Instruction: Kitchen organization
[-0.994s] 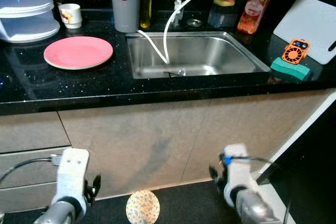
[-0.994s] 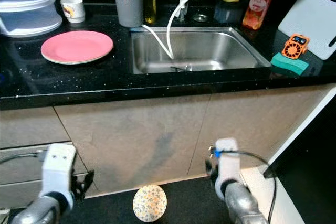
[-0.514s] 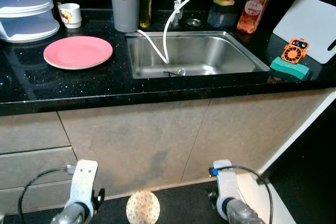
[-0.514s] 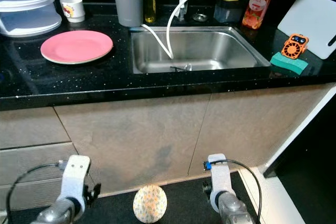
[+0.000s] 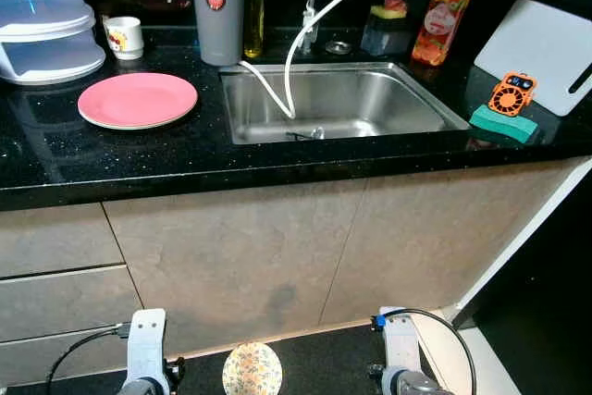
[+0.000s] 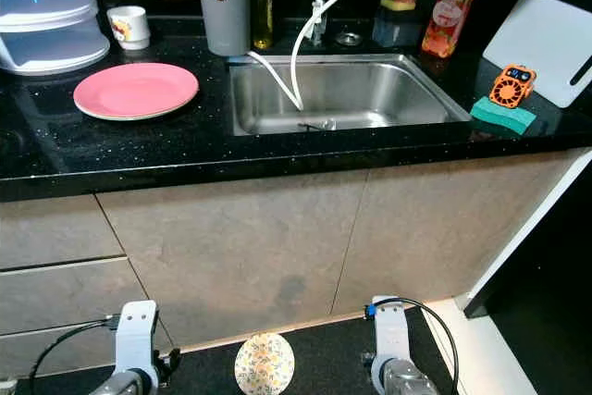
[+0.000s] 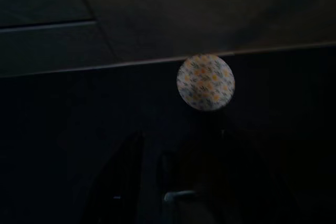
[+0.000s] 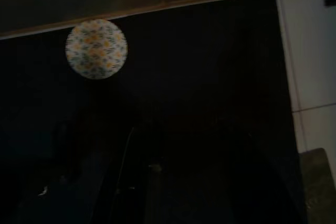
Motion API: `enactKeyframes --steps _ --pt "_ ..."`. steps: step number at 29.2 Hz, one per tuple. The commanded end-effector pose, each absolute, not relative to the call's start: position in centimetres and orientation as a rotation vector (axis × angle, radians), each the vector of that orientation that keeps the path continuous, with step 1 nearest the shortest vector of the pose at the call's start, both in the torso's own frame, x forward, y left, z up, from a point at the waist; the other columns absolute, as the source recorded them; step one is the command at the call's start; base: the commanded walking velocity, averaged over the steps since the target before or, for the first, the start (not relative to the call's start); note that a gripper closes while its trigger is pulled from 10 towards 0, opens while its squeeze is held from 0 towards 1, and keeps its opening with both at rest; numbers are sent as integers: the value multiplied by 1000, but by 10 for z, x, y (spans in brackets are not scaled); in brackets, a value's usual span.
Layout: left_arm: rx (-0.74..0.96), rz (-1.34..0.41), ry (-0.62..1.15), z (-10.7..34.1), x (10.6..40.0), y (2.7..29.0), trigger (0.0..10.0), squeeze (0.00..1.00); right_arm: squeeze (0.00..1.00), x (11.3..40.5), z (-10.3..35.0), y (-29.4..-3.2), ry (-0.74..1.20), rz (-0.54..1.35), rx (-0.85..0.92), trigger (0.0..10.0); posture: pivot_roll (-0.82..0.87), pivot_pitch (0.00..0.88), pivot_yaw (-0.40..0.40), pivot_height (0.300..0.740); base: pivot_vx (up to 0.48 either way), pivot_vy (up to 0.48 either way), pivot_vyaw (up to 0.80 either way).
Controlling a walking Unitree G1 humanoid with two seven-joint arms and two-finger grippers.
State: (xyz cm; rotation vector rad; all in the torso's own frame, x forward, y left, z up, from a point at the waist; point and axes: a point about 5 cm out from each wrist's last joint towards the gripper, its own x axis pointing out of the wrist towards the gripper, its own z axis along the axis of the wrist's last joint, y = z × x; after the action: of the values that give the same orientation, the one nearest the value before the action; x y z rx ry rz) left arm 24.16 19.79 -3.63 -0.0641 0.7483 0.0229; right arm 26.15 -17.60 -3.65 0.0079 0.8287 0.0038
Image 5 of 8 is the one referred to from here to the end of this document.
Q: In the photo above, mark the pink plate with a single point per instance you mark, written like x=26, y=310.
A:
x=139, y=99

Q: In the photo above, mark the red scrubber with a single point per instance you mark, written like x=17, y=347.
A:
x=396, y=3

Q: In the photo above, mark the white cutting board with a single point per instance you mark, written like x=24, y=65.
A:
x=536, y=53

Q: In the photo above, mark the green sponge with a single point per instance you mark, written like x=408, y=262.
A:
x=504, y=125

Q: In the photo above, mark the dark sponge caddy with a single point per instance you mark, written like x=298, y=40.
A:
x=384, y=39

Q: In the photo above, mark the chrome gooseneck faucet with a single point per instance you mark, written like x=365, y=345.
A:
x=309, y=30

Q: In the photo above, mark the white printed cup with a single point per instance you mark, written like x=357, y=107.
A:
x=125, y=39

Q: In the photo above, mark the small orange fan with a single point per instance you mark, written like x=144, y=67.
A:
x=511, y=97

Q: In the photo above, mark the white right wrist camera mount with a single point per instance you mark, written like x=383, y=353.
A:
x=400, y=349

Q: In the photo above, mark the grey water filter jug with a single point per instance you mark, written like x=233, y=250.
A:
x=217, y=34

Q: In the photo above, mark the peach soap pump bottle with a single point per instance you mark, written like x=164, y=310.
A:
x=439, y=30

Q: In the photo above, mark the yellow sponge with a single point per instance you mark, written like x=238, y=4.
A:
x=384, y=13

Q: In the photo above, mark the yellow oil glass bottle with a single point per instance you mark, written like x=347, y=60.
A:
x=253, y=25

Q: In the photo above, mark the stainless steel sink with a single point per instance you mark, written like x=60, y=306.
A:
x=370, y=99

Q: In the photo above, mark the beige cabinet front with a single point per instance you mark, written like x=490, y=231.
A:
x=277, y=247

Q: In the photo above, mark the floral print plate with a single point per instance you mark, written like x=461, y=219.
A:
x=252, y=369

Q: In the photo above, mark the round chrome counter cap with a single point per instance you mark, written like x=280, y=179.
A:
x=338, y=47

